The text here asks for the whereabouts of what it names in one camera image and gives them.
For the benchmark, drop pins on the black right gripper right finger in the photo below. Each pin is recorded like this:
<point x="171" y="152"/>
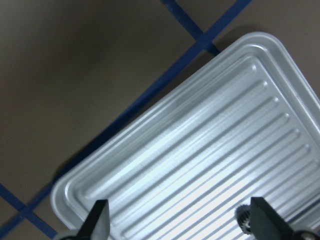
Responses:
<point x="267" y="224"/>

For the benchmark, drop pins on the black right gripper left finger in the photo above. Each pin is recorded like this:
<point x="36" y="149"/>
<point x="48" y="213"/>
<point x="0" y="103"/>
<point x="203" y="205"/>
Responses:
<point x="97" y="225"/>

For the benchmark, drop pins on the ribbed silver metal tray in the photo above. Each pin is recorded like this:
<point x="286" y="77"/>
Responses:
<point x="247" y="124"/>

